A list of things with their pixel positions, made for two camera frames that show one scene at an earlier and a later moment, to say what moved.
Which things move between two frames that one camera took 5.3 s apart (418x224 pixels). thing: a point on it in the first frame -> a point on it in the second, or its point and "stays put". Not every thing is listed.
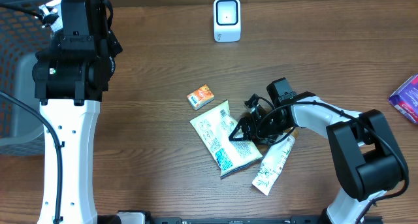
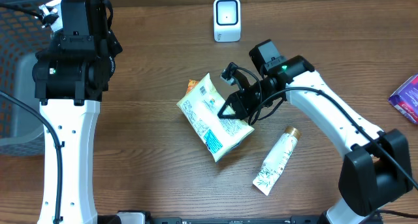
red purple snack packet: x=405 y=98 stays put
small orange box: x=200 y=97 -> x=191 y=84
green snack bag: x=214 y=127 -> x=200 y=108
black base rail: x=144 y=217 stays put
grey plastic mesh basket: x=21 y=37 stays put
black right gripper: x=251 y=120 -> x=241 y=108
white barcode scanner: x=226 y=16 stays put
